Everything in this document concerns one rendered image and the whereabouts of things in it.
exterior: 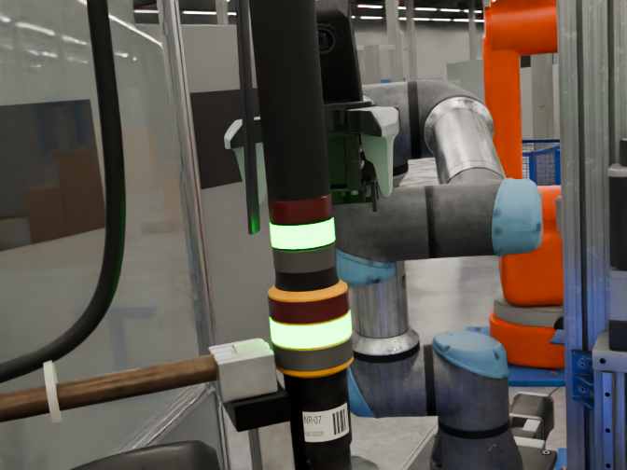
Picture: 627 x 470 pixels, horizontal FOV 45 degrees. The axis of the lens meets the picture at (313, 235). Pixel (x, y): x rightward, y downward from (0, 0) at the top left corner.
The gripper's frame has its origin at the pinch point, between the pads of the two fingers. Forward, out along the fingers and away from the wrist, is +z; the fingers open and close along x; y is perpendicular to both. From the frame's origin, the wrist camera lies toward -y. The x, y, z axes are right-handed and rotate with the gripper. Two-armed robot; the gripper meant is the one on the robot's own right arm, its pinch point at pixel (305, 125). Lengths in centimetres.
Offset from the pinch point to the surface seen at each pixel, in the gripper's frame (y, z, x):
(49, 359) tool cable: 9.6, 13.8, 11.5
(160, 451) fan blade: 23.6, -4.0, 13.8
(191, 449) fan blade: 24.0, -5.2, 11.7
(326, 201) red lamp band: 3.6, 8.5, -1.9
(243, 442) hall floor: 166, -293, 87
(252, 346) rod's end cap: 10.8, 9.6, 2.5
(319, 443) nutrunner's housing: 16.5, 9.5, -0.6
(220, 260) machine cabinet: 93, -381, 112
